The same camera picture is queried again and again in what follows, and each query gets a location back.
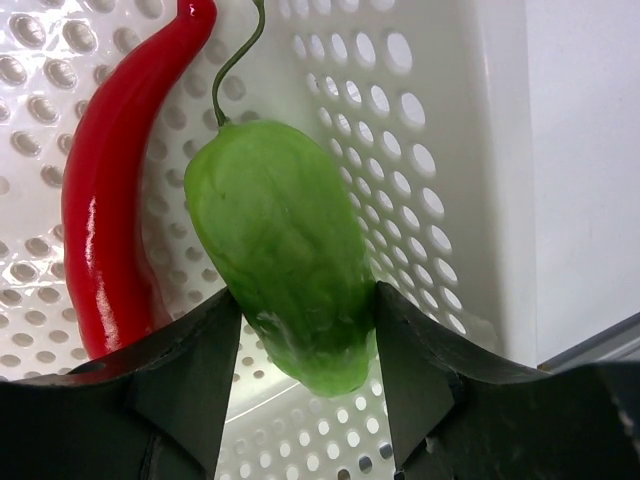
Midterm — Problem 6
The green toy pepper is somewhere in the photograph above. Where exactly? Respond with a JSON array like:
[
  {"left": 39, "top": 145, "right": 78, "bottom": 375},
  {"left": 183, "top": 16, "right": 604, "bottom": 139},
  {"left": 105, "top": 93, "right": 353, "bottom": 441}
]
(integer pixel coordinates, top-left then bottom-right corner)
[{"left": 183, "top": 0, "right": 377, "bottom": 399}]

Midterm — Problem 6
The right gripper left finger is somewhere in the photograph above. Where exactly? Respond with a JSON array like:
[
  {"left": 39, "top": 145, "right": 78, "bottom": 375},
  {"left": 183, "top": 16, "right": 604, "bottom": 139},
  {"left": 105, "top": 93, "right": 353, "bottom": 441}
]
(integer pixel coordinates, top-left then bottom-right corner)
[{"left": 1, "top": 290, "right": 241, "bottom": 479}]

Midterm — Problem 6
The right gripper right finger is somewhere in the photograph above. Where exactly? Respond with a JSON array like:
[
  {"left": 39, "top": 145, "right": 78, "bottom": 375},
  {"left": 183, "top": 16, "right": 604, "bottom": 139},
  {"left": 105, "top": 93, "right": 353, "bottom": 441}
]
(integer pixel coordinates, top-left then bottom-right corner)
[{"left": 374, "top": 282, "right": 639, "bottom": 479}]

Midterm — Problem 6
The aluminium frame rail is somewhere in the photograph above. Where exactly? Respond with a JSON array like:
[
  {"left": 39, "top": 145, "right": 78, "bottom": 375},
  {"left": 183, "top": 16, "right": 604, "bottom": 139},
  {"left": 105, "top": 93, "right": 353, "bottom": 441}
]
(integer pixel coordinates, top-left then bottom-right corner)
[{"left": 538, "top": 313, "right": 640, "bottom": 372}]

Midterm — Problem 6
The red toy chili pepper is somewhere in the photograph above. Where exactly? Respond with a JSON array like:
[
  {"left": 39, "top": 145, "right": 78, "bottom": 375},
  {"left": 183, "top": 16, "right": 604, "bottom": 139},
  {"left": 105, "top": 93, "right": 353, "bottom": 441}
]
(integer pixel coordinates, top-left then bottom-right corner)
[{"left": 61, "top": 1, "right": 217, "bottom": 359}]

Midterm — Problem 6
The white perforated plastic basket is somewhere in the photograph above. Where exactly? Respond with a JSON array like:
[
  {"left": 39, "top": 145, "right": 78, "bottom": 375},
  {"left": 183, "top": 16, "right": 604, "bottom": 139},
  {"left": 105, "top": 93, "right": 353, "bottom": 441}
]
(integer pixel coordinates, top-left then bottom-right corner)
[{"left": 1, "top": 1, "right": 538, "bottom": 479}]

